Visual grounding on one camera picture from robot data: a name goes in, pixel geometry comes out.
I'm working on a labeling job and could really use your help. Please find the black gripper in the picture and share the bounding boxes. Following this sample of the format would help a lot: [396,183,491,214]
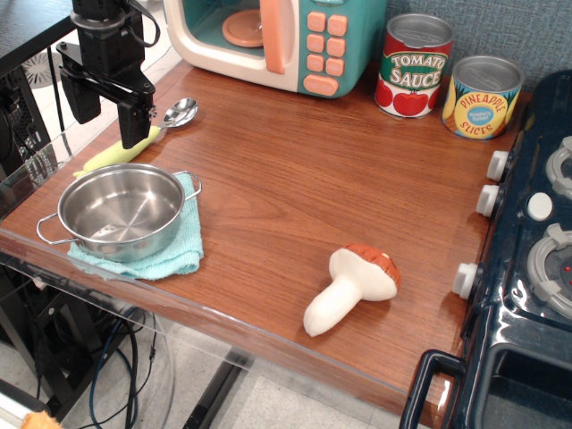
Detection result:
[57,13,155,149]

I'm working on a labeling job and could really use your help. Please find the spoon with green handle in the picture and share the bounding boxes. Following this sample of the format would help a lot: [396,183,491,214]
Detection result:
[72,97,199,180]

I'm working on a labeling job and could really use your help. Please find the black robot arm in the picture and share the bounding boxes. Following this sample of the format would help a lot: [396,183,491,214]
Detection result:
[57,1,161,149]

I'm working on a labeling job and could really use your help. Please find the plush white brown mushroom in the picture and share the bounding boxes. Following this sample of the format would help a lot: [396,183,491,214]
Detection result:
[303,243,401,337]

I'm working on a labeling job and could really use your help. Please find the stainless steel pot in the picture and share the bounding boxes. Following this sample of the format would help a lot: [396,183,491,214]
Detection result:
[36,163,203,263]

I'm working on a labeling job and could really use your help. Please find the black desk left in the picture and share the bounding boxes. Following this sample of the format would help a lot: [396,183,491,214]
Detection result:
[1,0,74,76]

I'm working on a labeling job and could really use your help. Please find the light blue cloth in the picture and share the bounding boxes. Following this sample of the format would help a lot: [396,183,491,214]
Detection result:
[68,199,204,281]

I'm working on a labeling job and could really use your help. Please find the toy microwave teal cream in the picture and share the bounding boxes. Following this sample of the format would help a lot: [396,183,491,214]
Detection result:
[164,1,386,98]

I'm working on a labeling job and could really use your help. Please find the tomato sauce can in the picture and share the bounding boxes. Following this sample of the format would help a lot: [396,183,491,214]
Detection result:
[374,13,454,118]

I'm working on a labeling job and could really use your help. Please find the pineapple slices can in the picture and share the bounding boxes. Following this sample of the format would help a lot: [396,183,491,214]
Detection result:
[442,55,525,140]

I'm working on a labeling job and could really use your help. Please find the white stove knob middle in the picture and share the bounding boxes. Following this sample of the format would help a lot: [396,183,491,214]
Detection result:
[476,185,500,218]

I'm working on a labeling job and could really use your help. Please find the white stove knob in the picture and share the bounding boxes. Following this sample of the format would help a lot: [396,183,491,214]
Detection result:
[486,150,509,182]
[452,263,478,300]
[476,185,500,218]

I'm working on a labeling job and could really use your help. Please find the white stove knob upper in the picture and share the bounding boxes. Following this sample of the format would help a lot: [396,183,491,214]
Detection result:
[486,150,509,182]

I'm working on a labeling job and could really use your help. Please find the white stove knob lower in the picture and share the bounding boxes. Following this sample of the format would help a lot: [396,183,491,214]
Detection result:
[452,263,478,300]

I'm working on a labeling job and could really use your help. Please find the dark blue toy stove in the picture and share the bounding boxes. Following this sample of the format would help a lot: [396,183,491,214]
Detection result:
[400,71,571,428]

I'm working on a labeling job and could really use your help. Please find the blue floor cable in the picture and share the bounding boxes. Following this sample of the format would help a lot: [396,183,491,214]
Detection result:
[88,312,157,429]

